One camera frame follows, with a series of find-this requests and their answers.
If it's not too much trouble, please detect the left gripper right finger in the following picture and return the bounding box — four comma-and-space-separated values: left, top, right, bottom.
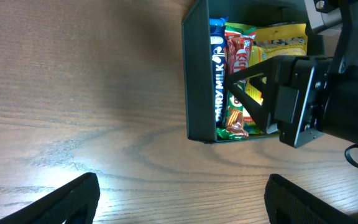
264, 174, 356, 224

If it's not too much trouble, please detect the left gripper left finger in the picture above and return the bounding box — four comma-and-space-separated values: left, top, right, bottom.
0, 172, 100, 224

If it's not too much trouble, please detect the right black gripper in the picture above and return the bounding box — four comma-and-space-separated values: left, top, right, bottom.
225, 56, 331, 147

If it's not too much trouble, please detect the green Haribo gummy bag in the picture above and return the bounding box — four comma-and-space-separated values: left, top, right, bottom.
225, 22, 256, 139

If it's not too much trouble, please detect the dark blue chocolate bar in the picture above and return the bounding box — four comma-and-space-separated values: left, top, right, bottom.
209, 17, 228, 128

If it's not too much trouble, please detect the yellow Hacks candy bag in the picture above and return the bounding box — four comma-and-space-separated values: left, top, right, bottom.
254, 23, 308, 59

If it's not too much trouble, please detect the black gift box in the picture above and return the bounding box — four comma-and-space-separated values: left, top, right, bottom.
182, 0, 308, 144

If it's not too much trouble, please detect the red green snack bar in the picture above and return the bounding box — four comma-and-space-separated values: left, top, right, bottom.
216, 80, 254, 141

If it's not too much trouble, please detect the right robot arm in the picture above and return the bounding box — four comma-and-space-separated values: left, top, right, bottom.
226, 0, 358, 147

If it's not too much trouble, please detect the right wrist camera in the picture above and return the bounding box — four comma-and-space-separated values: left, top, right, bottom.
303, 0, 344, 35

